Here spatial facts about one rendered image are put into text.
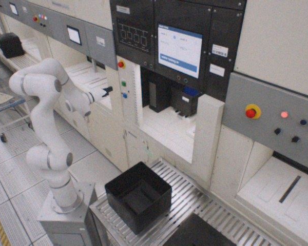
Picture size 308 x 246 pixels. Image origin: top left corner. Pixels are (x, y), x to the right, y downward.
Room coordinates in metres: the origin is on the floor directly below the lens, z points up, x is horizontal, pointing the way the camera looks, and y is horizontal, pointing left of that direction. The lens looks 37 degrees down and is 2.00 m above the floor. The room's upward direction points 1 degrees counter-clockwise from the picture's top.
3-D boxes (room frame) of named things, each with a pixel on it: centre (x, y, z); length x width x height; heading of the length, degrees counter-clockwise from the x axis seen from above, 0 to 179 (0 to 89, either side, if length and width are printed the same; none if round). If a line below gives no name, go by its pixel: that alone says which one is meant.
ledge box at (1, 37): (3.29, 1.98, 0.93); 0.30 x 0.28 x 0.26; 39
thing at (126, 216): (0.84, 0.10, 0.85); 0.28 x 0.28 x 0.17; 42
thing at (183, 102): (1.62, -0.28, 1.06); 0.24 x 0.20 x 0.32; 42
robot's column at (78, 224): (0.88, 0.55, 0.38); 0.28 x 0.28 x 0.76; 87
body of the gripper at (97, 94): (1.39, 0.39, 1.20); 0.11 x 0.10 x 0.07; 132
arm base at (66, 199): (0.88, 0.55, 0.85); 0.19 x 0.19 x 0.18
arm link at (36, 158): (0.89, 0.58, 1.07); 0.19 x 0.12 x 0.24; 82
